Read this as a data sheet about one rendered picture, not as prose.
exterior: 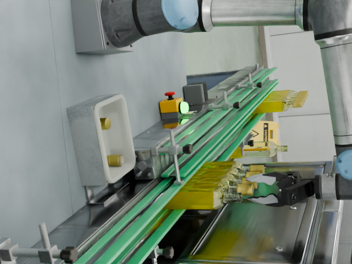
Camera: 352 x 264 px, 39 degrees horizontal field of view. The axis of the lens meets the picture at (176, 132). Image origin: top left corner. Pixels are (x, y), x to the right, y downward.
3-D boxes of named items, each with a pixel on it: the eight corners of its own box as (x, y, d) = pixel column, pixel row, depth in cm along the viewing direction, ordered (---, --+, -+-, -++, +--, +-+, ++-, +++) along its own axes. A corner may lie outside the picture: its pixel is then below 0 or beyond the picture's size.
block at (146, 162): (134, 180, 153) (154, 180, 151) (129, 151, 151) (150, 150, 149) (139, 176, 157) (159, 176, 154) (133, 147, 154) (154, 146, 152)
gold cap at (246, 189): (237, 197, 149) (251, 197, 147) (235, 185, 148) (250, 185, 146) (240, 194, 152) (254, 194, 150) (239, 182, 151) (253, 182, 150)
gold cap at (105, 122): (90, 119, 140) (104, 118, 139) (96, 117, 144) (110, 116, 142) (92, 131, 141) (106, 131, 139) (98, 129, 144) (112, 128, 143)
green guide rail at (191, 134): (157, 154, 153) (181, 153, 150) (156, 151, 153) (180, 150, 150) (264, 69, 311) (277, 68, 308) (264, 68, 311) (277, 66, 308)
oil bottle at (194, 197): (156, 209, 152) (223, 210, 144) (153, 192, 151) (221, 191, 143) (163, 202, 157) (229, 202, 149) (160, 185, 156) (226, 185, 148)
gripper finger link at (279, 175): (262, 183, 148) (291, 189, 145) (260, 185, 147) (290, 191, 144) (264, 168, 147) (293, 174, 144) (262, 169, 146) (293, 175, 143)
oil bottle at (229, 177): (169, 195, 162) (233, 195, 154) (167, 179, 161) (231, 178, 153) (176, 188, 167) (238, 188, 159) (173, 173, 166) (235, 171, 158)
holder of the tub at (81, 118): (85, 204, 139) (109, 204, 136) (66, 108, 133) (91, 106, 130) (113, 182, 155) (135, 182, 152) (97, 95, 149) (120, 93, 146)
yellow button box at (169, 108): (160, 120, 191) (178, 119, 188) (157, 100, 189) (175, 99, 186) (167, 116, 197) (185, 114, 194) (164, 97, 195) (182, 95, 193)
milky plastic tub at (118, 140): (82, 186, 138) (110, 186, 134) (66, 107, 133) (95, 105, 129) (111, 166, 153) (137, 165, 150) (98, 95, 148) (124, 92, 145)
